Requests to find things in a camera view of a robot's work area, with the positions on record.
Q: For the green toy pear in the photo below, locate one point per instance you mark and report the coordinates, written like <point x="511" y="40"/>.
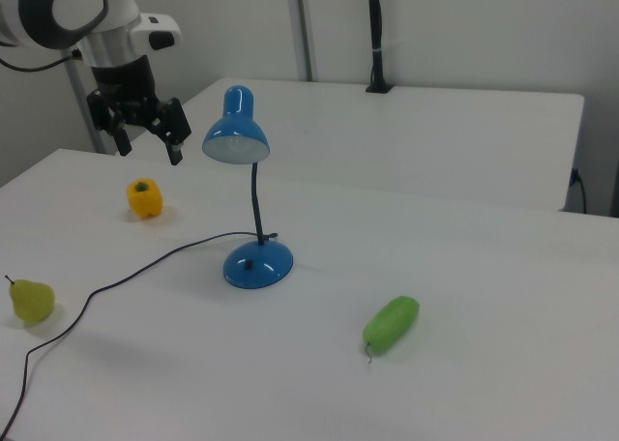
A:
<point x="31" y="301"/>

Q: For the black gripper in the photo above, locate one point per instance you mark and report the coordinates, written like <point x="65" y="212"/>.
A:
<point x="126" y="85"/>

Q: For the black clamped stand pole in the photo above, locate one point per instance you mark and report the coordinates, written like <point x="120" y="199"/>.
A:
<point x="377" y="35"/>

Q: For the yellow toy bell pepper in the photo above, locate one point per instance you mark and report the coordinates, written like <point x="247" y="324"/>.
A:
<point x="145" y="201"/>

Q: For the blue desk lamp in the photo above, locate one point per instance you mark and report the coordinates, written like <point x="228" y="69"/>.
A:
<point x="239" y="131"/>

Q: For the green chili pepper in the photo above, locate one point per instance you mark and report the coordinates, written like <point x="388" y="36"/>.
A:
<point x="392" y="322"/>

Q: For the grey metal partition post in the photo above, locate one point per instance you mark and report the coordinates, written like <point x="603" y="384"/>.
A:
<point x="304" y="25"/>
<point x="82" y="93"/>

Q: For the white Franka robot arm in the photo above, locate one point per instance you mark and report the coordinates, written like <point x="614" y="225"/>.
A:
<point x="72" y="10"/>

